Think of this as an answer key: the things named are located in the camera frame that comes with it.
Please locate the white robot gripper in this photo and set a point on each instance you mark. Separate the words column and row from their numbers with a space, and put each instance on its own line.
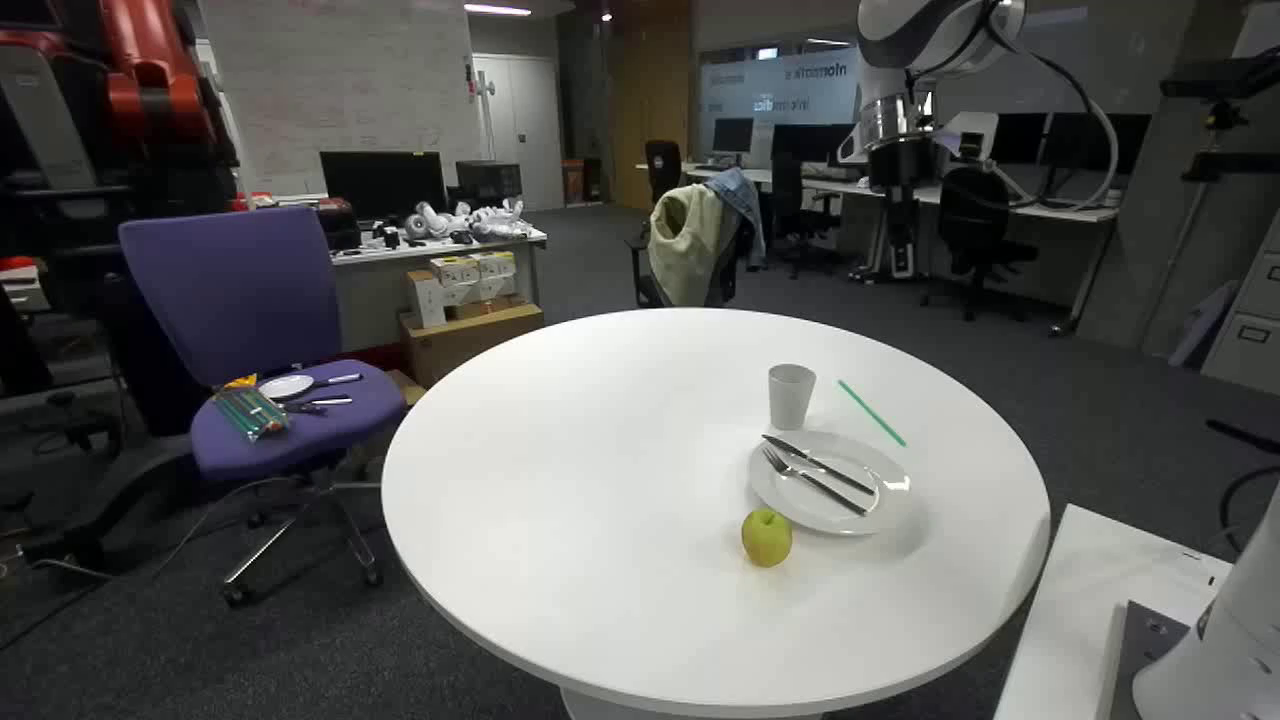
column 896, row 123

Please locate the green straw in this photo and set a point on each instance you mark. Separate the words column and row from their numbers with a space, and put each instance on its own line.
column 874, row 414

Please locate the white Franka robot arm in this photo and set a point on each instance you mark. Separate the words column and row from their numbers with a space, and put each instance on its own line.
column 921, row 27

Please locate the white cup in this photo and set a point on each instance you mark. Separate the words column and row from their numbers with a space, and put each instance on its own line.
column 791, row 397

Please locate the black office chair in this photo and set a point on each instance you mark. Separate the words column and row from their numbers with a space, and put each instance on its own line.
column 972, row 221

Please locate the row of dark monitors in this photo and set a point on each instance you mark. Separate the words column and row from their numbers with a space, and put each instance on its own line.
column 1065, row 142

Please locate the blue denim garment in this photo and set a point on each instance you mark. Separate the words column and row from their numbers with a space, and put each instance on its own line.
column 747, row 203

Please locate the black chair with clothes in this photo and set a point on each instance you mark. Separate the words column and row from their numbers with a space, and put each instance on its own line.
column 731, row 274

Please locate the beige jacket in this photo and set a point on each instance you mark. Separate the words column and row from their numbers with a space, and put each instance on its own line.
column 686, row 241

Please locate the silver table knife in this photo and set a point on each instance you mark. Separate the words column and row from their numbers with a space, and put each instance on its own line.
column 820, row 465

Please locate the silver fork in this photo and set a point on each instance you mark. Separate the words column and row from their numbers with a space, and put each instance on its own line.
column 817, row 481

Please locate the white door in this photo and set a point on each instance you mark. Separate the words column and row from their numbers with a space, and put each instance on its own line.
column 522, row 126

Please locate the white round plate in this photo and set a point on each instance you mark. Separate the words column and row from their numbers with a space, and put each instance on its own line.
column 852, row 505

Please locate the grey filing cabinet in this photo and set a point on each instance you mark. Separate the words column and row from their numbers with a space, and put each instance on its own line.
column 1245, row 315

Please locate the small black monitor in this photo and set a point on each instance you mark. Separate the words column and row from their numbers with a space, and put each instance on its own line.
column 488, row 181

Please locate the ceiling light strip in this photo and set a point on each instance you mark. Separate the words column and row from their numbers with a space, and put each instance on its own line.
column 498, row 8

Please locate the green apple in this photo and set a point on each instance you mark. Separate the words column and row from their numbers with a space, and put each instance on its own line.
column 766, row 539

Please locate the white plastic bag clutter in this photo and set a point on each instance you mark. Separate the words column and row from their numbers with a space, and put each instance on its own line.
column 466, row 221

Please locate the white packaged boxes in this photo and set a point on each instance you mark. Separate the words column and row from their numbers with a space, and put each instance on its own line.
column 462, row 283

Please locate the cluttered white desk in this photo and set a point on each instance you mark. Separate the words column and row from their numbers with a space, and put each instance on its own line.
column 440, row 274

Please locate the brown cardboard box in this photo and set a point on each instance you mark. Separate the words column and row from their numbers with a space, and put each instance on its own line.
column 466, row 342

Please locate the large black monitor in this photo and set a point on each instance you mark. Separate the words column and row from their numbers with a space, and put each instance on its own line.
column 380, row 185

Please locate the white robot mounting table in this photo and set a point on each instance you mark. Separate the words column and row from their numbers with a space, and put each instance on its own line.
column 1080, row 613

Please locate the small cutlery pieces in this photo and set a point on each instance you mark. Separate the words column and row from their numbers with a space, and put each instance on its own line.
column 330, row 400

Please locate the small white plate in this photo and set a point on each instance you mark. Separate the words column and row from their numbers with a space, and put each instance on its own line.
column 286, row 385

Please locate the purple office chair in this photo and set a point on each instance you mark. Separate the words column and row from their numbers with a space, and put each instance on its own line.
column 241, row 286

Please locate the green packet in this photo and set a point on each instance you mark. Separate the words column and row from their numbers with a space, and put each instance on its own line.
column 249, row 414

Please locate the red industrial robot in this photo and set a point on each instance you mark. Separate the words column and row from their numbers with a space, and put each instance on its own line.
column 154, row 92

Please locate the grey metal base plate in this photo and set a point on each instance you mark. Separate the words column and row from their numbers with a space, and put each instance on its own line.
column 1142, row 652

